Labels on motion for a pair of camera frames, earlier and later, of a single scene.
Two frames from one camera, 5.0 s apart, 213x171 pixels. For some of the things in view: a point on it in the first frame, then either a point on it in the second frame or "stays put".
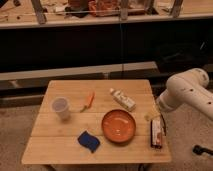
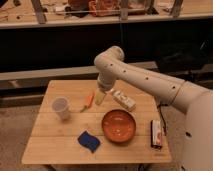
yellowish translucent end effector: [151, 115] to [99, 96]
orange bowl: [118, 126] stays put
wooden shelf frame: [39, 20] stays put
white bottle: [125, 101] stays put
